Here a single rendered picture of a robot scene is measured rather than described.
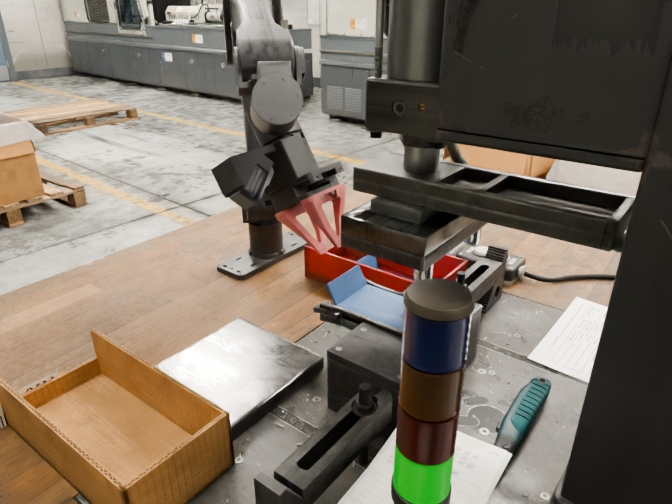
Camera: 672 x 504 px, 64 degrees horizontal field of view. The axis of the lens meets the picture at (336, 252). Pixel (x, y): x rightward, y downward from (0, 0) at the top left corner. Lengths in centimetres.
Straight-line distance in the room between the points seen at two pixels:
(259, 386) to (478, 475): 28
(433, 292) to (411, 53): 28
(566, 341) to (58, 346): 72
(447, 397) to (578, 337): 55
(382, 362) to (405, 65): 31
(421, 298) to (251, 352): 46
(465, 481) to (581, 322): 43
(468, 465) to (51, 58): 1177
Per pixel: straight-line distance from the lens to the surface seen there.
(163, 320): 86
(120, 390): 73
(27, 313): 97
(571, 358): 81
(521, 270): 97
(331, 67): 659
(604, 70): 44
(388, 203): 55
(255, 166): 63
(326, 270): 91
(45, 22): 1204
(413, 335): 30
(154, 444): 65
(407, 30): 52
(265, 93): 61
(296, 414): 66
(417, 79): 52
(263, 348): 73
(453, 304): 29
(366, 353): 61
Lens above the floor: 134
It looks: 25 degrees down
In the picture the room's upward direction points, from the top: straight up
